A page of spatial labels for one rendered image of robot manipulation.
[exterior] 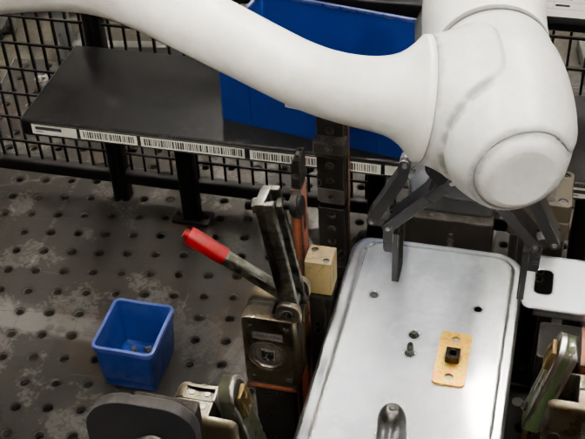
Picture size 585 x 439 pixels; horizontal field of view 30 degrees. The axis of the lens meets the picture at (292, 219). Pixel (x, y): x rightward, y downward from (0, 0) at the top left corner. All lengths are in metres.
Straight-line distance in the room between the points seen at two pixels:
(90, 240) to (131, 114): 0.37
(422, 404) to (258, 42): 0.54
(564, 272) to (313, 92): 0.65
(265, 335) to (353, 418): 0.15
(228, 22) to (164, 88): 0.83
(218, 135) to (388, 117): 0.77
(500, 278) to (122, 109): 0.64
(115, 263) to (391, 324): 0.70
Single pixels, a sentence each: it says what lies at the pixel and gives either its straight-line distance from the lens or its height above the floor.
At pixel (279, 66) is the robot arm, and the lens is 0.86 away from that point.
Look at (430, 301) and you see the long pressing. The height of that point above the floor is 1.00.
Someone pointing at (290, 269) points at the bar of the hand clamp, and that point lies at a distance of 1.24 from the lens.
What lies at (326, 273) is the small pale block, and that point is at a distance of 1.33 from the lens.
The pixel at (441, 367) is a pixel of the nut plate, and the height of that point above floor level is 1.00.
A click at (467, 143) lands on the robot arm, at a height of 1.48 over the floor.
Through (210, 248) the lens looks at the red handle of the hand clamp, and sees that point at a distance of 1.25.
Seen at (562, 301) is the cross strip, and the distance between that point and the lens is 1.39.
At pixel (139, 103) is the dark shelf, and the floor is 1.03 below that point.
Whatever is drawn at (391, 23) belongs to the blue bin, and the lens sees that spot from 1.62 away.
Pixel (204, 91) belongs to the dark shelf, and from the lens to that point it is 1.70.
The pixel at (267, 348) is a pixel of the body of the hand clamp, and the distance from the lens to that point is 1.32.
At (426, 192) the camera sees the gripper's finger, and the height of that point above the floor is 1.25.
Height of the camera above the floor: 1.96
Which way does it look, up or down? 40 degrees down
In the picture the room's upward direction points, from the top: 3 degrees counter-clockwise
